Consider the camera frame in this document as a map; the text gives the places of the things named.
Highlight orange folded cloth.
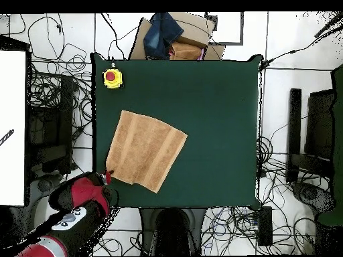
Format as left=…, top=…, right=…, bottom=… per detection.
left=169, top=41, right=204, bottom=61

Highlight tan terry towel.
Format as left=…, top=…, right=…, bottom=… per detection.
left=105, top=109, right=188, bottom=194

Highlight black power box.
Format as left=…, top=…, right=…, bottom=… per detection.
left=257, top=205, right=273, bottom=246

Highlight black tripod rod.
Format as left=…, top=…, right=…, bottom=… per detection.
left=314, top=11, right=343, bottom=38

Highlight white flat panel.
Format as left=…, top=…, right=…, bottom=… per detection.
left=0, top=50, right=27, bottom=206

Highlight black flat bar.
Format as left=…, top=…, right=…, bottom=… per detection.
left=285, top=88, right=303, bottom=184

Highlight dark green table cloth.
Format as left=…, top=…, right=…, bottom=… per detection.
left=90, top=52, right=264, bottom=210

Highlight black equipment rack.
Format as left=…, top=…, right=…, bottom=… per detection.
left=305, top=89, right=336, bottom=161
left=26, top=74, right=74, bottom=180

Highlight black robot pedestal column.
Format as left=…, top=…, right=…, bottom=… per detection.
left=139, top=207, right=207, bottom=257

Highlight black rectangular frame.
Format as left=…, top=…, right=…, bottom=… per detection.
left=204, top=11, right=245, bottom=46

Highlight brown cardboard box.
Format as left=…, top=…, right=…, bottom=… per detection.
left=129, top=11, right=226, bottom=61

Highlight floor cable tangle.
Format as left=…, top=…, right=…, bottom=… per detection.
left=26, top=15, right=93, bottom=151
left=200, top=136, right=330, bottom=255

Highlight striped black rod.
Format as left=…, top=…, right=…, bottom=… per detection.
left=0, top=128, right=15, bottom=147

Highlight black stand base foot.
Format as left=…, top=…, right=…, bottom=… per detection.
left=29, top=173, right=65, bottom=199
left=291, top=181, right=336, bottom=215

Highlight blue denim jeans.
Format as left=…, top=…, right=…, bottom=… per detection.
left=143, top=12, right=185, bottom=60

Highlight yellow emergency stop button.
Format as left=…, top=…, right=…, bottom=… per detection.
left=102, top=62, right=124, bottom=90

